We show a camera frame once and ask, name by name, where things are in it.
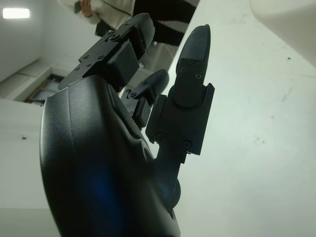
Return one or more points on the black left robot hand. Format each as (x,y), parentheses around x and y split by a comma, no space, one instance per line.
(98,160)

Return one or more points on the person's bare hand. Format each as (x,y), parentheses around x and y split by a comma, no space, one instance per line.
(87,7)

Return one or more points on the person in black trousers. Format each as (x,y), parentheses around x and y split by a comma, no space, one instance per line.
(116,10)

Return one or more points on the cream white toaster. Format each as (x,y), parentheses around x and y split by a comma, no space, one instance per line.
(284,17)

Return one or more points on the rectangular ceiling light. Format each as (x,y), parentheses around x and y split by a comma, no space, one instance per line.
(16,12)

